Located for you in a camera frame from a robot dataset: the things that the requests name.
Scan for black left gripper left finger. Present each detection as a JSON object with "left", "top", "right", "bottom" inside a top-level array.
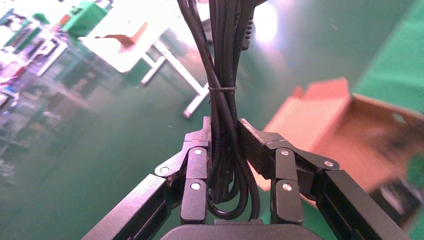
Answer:
[{"left": 81, "top": 115, "right": 213, "bottom": 240}]

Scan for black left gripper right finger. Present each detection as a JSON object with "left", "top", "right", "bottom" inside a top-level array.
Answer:
[{"left": 237, "top": 118, "right": 413, "bottom": 240}]

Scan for open brown cardboard box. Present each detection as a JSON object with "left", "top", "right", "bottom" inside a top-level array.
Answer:
[{"left": 250, "top": 77, "right": 424, "bottom": 233}]

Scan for white background table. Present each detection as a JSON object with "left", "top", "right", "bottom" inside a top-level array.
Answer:
[{"left": 81, "top": 9, "right": 213, "bottom": 120}]

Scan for black power cable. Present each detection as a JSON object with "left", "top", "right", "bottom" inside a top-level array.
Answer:
[{"left": 176, "top": 0, "right": 263, "bottom": 222}]

